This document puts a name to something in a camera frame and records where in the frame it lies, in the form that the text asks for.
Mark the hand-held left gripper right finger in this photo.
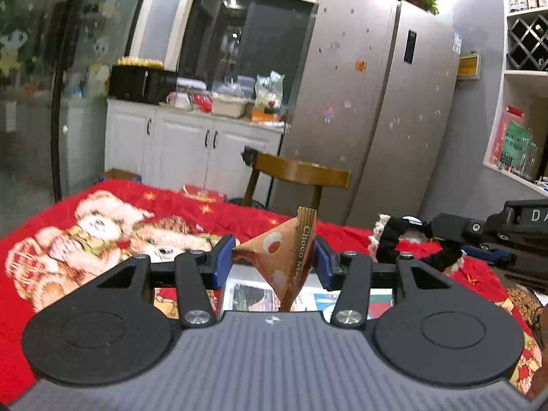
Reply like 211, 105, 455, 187
314, 238, 454, 330

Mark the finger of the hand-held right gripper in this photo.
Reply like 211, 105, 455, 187
462, 240, 548, 292
429, 214, 512, 248

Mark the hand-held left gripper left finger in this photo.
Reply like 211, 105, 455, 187
92, 235, 239, 328

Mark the black cardboard box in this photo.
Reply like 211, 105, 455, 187
220, 265, 395, 315

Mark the brown triangular snack packet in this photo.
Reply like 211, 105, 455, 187
233, 207, 320, 312

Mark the black scrunchie with white lace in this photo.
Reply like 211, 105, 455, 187
369, 214, 465, 277

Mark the clear drinking glass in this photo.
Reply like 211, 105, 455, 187
511, 139, 542, 180

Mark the red gift box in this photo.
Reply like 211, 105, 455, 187
180, 185, 227, 203

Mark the red and green card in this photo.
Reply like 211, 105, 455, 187
492, 105, 534, 172

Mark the wooden chair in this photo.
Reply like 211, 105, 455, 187
241, 148, 352, 223

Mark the white kitchen cabinet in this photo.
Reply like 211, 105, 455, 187
105, 98, 285, 206

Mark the red bear printed blanket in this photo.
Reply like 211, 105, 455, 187
0, 180, 548, 403

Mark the silver refrigerator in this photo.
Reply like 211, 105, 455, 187
267, 0, 465, 227

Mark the beige plastic basin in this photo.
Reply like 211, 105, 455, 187
211, 94, 255, 117

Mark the white printed snack bag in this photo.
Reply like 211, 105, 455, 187
254, 71, 285, 110

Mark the black microwave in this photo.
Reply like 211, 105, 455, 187
108, 64, 178, 104

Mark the yellow flower decoration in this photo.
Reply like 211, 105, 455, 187
117, 57, 165, 69

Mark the glass sliding door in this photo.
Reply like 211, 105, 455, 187
0, 0, 155, 206

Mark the white wall shelf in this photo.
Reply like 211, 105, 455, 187
482, 6, 548, 198

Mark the yellow wall sign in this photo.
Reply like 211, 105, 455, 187
456, 50, 481, 80

